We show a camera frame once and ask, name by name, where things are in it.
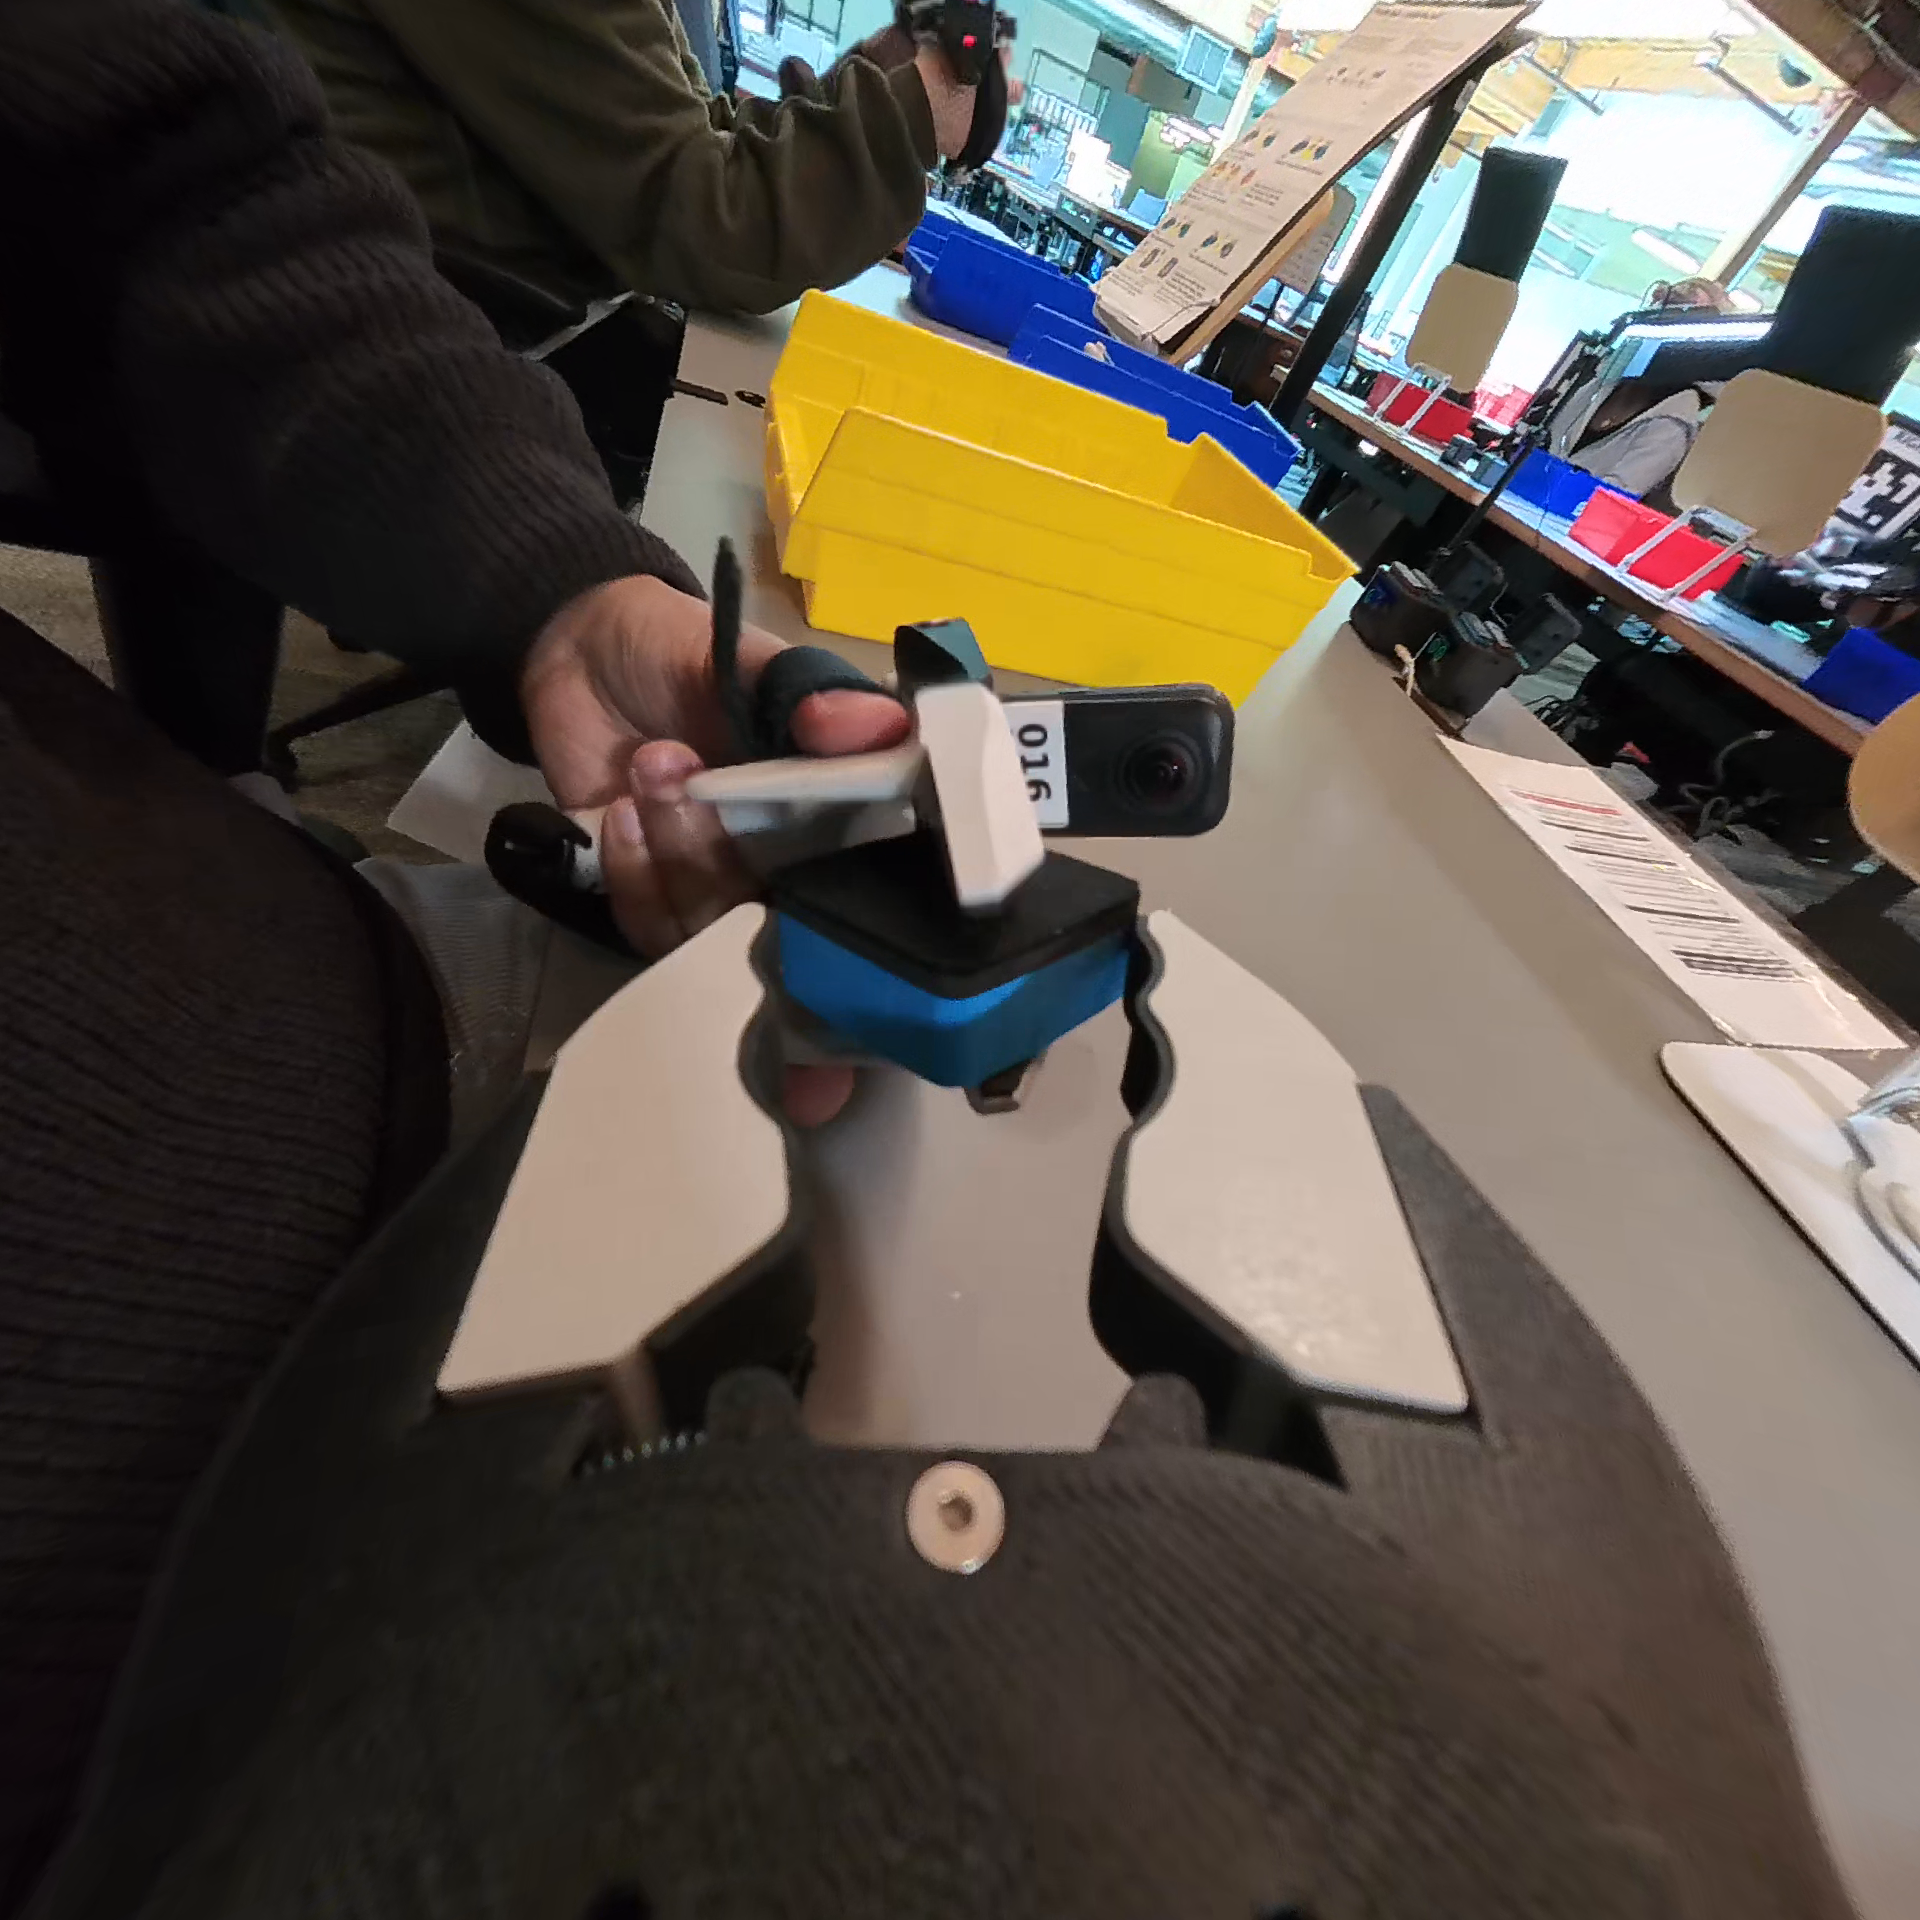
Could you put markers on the white marker poster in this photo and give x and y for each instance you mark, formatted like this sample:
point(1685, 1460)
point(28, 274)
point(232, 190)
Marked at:
point(1883, 495)

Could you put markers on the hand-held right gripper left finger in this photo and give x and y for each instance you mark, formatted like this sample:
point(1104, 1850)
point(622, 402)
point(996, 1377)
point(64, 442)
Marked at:
point(629, 1201)

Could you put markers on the yellow plastic bin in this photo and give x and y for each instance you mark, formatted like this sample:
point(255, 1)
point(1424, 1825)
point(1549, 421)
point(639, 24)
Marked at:
point(1051, 599)
point(902, 368)

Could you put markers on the long wooden top table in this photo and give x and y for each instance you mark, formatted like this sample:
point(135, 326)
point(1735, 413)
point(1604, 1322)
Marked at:
point(1725, 645)

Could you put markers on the blue plastic bin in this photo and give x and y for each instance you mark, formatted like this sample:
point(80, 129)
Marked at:
point(1546, 484)
point(1868, 677)
point(1171, 413)
point(974, 277)

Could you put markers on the printed paper sheet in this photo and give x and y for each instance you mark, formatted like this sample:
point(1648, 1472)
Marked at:
point(1651, 885)

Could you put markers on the red plastic bin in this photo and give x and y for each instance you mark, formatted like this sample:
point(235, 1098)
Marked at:
point(1651, 542)
point(1419, 408)

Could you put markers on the black charger box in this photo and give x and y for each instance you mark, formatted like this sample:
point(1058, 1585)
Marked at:
point(1464, 669)
point(1396, 615)

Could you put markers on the person's left hand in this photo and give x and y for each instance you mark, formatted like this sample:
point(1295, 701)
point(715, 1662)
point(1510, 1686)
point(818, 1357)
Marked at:
point(616, 690)

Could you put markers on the blue black foam block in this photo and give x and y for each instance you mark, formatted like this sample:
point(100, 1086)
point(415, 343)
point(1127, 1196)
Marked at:
point(960, 1021)

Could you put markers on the black pole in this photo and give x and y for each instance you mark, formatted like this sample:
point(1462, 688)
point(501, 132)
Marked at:
point(1382, 241)

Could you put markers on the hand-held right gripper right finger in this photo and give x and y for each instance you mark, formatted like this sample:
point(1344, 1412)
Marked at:
point(1291, 1214)

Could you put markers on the cardboard sign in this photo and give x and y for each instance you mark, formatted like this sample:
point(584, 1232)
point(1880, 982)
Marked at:
point(1291, 182)

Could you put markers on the white tablet stand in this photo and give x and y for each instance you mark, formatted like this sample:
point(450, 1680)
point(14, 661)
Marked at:
point(1757, 1142)

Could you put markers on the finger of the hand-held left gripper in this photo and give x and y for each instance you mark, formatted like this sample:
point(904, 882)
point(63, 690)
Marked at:
point(983, 797)
point(1005, 1093)

